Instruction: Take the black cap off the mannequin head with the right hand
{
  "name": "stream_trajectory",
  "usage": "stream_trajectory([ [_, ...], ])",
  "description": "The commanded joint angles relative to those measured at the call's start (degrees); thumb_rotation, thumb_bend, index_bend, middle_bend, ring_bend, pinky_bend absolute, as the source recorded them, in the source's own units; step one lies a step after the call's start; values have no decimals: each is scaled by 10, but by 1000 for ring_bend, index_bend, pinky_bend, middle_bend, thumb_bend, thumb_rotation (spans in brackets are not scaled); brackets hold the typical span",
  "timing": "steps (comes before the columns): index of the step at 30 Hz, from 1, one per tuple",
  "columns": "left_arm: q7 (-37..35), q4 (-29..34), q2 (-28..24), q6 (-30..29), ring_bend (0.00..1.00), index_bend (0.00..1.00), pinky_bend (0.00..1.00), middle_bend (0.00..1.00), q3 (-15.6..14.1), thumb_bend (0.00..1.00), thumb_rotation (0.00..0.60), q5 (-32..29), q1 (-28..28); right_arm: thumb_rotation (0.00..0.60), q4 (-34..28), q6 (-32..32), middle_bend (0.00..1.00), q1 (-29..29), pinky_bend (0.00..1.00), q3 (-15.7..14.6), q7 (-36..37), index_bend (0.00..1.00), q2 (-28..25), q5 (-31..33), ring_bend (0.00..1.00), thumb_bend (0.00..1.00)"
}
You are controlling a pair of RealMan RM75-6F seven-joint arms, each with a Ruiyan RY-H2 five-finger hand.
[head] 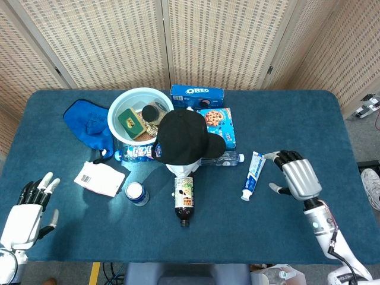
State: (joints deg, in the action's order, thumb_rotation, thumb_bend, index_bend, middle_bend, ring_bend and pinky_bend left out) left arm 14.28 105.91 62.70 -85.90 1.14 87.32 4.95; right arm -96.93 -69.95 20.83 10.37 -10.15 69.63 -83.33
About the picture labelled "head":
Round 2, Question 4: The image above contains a blue fabric mitt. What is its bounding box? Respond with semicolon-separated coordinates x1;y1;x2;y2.
62;99;115;164

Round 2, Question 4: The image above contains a blue felt table cover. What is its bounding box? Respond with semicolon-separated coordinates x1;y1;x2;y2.
0;88;380;265

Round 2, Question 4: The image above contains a white plastic bag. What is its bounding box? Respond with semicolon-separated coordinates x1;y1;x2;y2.
251;263;307;285

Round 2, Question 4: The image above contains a blue white drink can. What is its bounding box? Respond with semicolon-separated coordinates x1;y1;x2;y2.
124;181;150;207

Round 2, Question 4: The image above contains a brown tea drink bottle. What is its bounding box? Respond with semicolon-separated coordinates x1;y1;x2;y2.
173;176;195;228

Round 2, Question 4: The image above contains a white foam mannequin head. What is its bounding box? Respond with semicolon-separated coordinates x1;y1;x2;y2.
165;161;200;179

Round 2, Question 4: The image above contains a black baseball cap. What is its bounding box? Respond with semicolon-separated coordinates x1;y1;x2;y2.
154;108;227;166

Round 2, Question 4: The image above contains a blue label sports drink bottle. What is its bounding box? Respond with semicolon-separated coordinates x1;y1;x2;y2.
113;142;164;164

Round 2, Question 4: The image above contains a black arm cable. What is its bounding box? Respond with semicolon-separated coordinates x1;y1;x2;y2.
326;230;359;283

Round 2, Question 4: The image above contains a green rectangular box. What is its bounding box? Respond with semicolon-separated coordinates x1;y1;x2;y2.
117;107;147;141

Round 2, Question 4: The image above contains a white pink wipes packet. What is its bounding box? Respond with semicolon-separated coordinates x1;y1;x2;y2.
74;160;126;198

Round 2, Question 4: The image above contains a blue chocolate chip cookie box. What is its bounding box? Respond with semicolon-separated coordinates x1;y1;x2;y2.
197;107;238;150

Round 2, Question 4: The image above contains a white sneaker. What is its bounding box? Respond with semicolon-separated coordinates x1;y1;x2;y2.
360;168;380;212

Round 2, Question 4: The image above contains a woven rattan folding screen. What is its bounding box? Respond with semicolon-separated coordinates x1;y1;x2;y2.
0;0;380;119

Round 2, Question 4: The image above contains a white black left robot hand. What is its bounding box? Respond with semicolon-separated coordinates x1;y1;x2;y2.
0;171;61;252

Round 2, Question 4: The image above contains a blue Oreo box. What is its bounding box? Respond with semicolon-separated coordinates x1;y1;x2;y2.
170;84;226;110

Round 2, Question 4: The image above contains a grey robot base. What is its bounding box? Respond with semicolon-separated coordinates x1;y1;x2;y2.
123;262;252;285

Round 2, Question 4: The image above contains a light blue plastic basin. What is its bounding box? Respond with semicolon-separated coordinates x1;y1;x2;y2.
107;87;175;147

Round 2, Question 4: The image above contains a clear empty water bottle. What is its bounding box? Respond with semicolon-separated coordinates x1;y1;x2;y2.
199;150;246;167

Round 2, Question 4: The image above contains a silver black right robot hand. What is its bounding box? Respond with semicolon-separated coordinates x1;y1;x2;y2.
264;150;323;203

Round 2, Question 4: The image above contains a white blue toothpaste tube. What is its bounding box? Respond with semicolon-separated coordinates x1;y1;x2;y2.
240;151;267;202

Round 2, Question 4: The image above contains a black round jar lid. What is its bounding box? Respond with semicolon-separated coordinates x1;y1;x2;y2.
141;105;162;123

